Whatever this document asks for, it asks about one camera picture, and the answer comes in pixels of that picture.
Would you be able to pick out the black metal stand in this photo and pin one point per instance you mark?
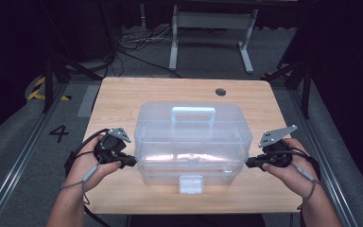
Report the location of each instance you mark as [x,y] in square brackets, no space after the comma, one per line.
[48,82]
[305,91]

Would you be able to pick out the person's right hand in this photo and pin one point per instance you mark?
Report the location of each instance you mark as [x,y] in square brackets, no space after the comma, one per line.
[288,178]

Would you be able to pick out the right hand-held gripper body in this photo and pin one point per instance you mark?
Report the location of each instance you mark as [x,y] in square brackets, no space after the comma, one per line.
[274,135]

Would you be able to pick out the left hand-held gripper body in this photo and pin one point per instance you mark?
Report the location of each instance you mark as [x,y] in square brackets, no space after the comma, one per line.
[115,145]

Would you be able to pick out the person's left hand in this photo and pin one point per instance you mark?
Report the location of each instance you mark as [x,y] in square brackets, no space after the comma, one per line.
[80,167]

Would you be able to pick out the clear plastic storage box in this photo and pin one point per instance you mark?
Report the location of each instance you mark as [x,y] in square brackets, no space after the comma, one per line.
[192,142]

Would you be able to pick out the white metal desk frame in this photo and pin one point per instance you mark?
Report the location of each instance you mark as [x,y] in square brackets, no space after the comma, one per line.
[212,20]

